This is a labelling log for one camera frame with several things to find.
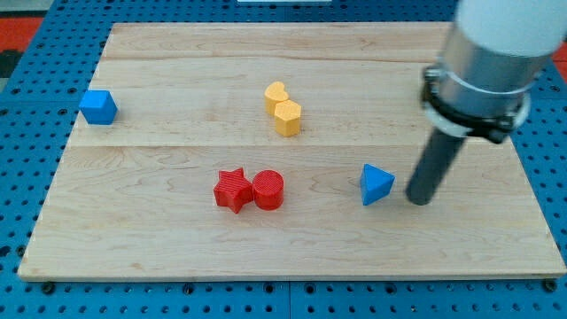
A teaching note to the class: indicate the blue triangle block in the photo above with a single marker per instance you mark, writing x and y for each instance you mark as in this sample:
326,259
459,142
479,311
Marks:
375,184

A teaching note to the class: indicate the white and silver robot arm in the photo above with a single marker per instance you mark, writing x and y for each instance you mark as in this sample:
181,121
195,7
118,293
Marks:
494,51

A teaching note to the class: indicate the red star block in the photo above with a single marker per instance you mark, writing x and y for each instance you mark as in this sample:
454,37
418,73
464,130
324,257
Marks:
233,190

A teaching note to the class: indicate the light wooden board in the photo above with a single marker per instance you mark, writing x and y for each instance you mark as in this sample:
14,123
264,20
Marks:
134,201

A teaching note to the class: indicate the red cylinder block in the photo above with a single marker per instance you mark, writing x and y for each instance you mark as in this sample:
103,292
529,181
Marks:
268,190

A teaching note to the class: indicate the yellow hexagon block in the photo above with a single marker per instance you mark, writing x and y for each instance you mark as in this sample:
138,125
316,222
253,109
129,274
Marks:
288,118

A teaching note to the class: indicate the yellow heart block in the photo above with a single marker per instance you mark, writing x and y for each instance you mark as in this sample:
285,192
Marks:
274,94

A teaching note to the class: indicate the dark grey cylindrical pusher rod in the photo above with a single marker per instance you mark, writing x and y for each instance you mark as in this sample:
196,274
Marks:
436,159

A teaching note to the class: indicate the blue cube block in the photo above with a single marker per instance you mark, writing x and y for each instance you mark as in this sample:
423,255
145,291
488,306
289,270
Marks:
98,107

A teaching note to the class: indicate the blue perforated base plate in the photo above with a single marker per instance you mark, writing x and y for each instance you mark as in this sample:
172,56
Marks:
39,101

